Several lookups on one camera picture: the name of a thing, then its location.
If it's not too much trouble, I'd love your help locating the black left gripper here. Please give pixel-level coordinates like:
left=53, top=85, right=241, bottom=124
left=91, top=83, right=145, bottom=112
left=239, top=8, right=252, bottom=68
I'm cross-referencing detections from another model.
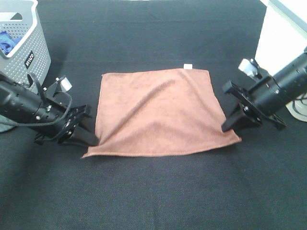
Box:
left=33, top=82, right=99, bottom=146

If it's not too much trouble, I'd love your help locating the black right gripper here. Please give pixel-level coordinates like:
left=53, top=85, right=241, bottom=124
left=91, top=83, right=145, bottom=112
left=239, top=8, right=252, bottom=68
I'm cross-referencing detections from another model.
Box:
left=221, top=80, right=286, bottom=132

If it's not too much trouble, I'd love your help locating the brown microfiber towel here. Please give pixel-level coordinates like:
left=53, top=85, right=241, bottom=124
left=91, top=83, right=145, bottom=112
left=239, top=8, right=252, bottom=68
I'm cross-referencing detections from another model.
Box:
left=85, top=68, right=241, bottom=157

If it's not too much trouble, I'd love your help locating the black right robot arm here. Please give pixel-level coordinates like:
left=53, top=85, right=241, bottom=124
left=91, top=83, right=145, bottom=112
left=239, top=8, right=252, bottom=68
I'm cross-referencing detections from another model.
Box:
left=221, top=51, right=307, bottom=132

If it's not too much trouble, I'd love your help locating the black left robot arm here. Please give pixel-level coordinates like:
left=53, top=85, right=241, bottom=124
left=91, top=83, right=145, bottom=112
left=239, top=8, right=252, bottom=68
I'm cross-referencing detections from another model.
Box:
left=0, top=73, right=99, bottom=146

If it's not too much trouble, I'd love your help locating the white plastic basket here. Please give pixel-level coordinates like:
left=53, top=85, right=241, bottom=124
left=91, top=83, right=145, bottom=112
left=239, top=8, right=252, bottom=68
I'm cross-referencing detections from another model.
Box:
left=255, top=0, right=307, bottom=122

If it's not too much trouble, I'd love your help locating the black table mat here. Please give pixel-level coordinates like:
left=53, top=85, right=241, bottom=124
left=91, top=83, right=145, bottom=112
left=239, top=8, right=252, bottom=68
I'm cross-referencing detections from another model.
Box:
left=0, top=0, right=307, bottom=230

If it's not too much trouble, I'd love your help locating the grey perforated laundry basket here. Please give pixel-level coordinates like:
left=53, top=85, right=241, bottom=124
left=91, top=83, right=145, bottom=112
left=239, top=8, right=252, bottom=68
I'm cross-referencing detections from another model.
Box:
left=0, top=0, right=52, bottom=133

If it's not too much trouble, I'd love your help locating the blue towel in basket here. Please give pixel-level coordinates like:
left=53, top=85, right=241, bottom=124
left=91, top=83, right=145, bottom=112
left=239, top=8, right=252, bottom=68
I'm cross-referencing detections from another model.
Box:
left=0, top=31, right=20, bottom=55

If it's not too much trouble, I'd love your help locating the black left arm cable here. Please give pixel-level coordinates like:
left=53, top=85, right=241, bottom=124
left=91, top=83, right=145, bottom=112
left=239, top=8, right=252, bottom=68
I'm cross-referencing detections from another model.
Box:
left=0, top=72, right=73, bottom=127

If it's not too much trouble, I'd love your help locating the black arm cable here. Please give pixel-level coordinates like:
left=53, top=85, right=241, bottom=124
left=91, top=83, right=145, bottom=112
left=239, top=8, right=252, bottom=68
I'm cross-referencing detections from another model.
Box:
left=291, top=92, right=307, bottom=118
left=0, top=72, right=73, bottom=127

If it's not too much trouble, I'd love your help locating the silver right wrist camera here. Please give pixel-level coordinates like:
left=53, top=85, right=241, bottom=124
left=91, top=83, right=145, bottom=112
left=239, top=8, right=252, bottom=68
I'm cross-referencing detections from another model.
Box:
left=238, top=58, right=258, bottom=78

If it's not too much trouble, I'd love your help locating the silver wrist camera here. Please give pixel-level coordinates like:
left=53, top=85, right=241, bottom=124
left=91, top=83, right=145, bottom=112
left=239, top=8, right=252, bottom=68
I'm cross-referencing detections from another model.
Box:
left=56, top=75, right=72, bottom=92
left=238, top=58, right=258, bottom=78

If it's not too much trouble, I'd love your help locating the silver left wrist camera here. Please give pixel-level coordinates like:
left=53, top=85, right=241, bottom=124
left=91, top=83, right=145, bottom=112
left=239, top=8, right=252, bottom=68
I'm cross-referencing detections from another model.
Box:
left=56, top=75, right=72, bottom=92

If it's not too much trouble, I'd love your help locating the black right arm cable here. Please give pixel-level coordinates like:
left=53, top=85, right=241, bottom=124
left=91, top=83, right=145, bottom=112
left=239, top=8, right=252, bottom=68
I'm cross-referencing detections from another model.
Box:
left=291, top=92, right=307, bottom=118

